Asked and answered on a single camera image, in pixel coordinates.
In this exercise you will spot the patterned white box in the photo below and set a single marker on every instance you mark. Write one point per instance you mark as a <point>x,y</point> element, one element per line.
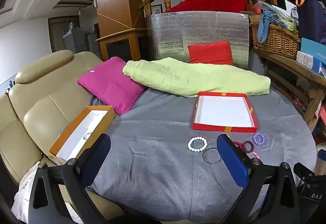
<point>305,59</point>

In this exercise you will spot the silver insulation sheet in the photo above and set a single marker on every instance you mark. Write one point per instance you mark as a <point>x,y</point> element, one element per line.
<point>168,35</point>

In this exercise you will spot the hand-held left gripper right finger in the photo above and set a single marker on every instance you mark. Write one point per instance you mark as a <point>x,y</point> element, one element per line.
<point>231,157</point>

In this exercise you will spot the orange cardboard box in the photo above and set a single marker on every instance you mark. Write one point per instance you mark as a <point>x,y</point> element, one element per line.
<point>84,124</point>

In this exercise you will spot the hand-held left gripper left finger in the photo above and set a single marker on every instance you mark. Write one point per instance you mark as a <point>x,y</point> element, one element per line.
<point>98,152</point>

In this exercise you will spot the wooden cabinet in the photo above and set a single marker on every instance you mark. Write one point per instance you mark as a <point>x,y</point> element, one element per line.
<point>138,43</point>

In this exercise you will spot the framed picture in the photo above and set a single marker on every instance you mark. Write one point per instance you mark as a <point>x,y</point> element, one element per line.
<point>156,9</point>

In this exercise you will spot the wicker basket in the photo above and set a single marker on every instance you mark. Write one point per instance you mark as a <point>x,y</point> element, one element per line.
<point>277,43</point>

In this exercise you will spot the dark red bangle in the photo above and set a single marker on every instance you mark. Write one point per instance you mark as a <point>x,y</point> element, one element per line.
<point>242,147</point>

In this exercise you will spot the dark blue bag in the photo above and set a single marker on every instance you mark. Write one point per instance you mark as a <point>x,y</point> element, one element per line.
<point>310,20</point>

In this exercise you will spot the light green blanket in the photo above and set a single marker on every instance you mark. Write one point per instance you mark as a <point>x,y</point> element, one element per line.
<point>191,78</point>

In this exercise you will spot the blue box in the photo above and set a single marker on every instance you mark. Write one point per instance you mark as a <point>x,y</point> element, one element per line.
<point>313,50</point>

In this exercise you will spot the red pillow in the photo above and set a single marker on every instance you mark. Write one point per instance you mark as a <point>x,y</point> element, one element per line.
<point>210,53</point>

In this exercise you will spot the magenta pillow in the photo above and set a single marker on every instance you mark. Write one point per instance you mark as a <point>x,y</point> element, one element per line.
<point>112,86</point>

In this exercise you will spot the red cardboard box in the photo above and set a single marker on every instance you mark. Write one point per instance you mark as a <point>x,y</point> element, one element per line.
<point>224,112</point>

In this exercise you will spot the grey metal cabinets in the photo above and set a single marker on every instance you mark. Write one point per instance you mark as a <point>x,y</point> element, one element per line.
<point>76,40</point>

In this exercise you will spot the wooden bench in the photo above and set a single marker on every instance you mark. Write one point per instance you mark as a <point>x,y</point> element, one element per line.
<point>287,63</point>

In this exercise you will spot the small silver jewelry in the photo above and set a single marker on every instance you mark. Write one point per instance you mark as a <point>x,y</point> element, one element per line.
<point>86,136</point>

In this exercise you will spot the blue cloth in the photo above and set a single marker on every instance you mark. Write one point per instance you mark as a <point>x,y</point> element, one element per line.
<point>263,27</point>

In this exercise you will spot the beige leather sofa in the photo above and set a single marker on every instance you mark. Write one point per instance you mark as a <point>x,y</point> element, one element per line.
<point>38,101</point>

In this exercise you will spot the silver cuff bangle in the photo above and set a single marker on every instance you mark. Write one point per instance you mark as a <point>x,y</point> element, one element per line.
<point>203,156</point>

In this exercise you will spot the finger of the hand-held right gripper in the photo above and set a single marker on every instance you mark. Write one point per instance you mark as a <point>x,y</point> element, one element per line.
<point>322,154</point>
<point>304,171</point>

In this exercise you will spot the white cloth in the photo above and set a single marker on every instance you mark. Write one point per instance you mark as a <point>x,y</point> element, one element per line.
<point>23,193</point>

